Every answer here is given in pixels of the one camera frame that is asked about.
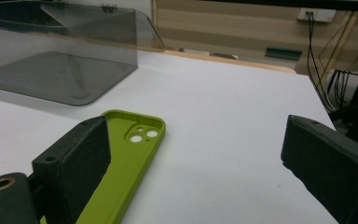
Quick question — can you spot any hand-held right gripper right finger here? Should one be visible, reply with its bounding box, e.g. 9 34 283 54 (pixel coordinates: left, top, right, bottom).
281 114 358 224

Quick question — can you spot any bundle of black cables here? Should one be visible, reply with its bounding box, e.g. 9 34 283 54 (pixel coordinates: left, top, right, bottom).
325 69 358 110

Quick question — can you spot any black cable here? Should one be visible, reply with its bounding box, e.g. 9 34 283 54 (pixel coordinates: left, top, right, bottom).
305 11 335 112

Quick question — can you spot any white wall socket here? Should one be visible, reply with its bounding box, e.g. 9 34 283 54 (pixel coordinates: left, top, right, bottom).
297 7 337 23

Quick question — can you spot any transparent grey acrylic box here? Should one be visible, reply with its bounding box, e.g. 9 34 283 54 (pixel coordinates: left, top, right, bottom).
0 0 166 107

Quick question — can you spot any dark green box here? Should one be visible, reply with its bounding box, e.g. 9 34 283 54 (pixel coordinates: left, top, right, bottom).
264 46 303 62

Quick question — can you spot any green plastic strip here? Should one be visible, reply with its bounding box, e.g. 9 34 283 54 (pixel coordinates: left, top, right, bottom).
40 109 167 224

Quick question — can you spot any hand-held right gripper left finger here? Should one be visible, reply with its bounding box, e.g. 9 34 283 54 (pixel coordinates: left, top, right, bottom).
32 115 112 224

